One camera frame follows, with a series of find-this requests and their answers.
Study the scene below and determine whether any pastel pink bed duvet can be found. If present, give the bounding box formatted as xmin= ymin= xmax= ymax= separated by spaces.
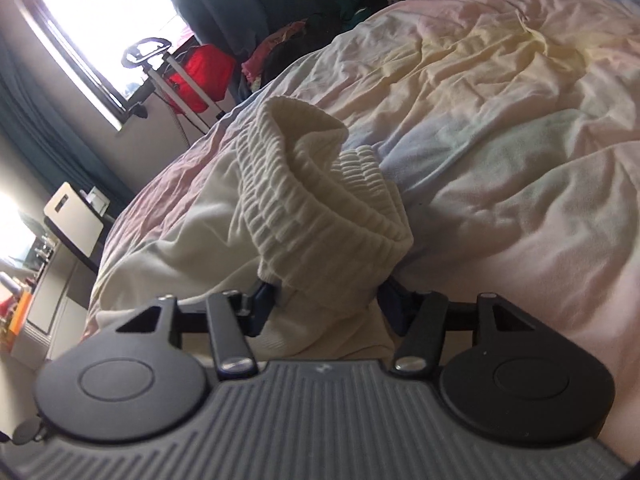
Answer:
xmin=81 ymin=0 xmax=640 ymax=466

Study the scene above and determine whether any white garment steamer stand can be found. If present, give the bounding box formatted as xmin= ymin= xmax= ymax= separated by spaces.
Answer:
xmin=122 ymin=37 xmax=226 ymax=134

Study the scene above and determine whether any pink clothes pile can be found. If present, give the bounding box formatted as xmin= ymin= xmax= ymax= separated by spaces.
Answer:
xmin=241 ymin=19 xmax=309 ymax=92

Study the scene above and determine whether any teal window curtain left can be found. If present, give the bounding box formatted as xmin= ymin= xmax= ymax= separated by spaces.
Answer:
xmin=1 ymin=41 xmax=134 ymax=211

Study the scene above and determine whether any cream white zip jacket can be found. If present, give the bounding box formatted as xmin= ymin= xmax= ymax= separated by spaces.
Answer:
xmin=85 ymin=96 xmax=413 ymax=361

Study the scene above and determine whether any red bag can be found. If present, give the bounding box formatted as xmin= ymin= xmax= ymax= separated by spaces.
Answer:
xmin=163 ymin=44 xmax=235 ymax=113

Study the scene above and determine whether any white desk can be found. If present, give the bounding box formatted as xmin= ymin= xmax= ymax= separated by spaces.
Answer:
xmin=0 ymin=209 xmax=99 ymax=371

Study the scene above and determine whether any black clothes pile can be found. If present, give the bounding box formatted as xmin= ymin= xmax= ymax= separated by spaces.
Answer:
xmin=260 ymin=6 xmax=372 ymax=87

